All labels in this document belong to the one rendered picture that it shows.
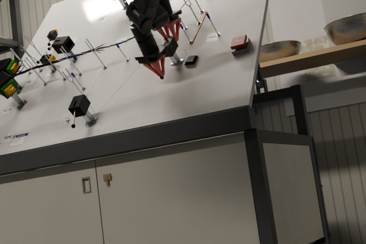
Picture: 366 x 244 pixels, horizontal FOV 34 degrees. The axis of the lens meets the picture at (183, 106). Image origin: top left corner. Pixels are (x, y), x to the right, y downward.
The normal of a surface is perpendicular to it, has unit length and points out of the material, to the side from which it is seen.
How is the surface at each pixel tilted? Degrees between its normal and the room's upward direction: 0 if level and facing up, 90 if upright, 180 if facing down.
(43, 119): 51
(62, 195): 90
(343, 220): 90
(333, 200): 90
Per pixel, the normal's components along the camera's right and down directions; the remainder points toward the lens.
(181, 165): -0.46, -0.07
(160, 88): -0.44, -0.68
